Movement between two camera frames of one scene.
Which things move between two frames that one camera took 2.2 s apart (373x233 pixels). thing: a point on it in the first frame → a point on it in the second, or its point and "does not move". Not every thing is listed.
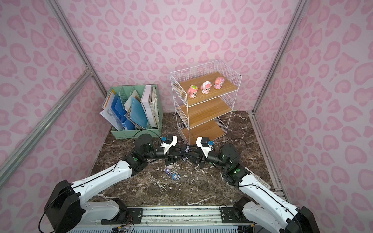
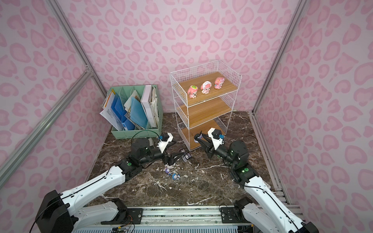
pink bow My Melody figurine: x=218 y=82 does not move
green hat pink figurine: x=193 y=91 does not move
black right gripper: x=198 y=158 → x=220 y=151
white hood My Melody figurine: x=205 y=87 does not move
